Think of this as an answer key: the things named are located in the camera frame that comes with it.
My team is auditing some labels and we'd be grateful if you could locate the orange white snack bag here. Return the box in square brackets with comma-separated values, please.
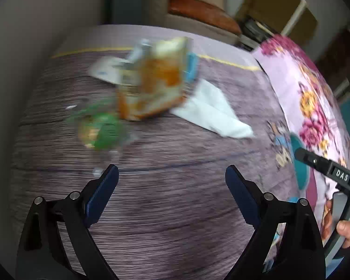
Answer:
[117, 37, 192, 121]

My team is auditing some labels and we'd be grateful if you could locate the teal trash bin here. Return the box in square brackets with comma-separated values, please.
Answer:
[290, 132, 309, 192]

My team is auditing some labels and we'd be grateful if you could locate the right hand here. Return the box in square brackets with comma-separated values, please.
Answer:
[321, 200, 350, 249]

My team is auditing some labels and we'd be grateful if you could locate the pink floral quilt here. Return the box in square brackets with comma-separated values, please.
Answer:
[252, 35, 350, 231]

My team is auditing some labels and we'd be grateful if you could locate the green clear snack wrapper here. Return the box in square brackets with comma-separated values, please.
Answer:
[66, 97, 138, 152]

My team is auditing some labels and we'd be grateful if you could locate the white flat box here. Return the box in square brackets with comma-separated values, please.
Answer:
[88, 56, 127, 85]

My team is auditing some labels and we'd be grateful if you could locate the beige sofa orange cushion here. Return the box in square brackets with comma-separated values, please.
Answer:
[145, 0, 242, 45]

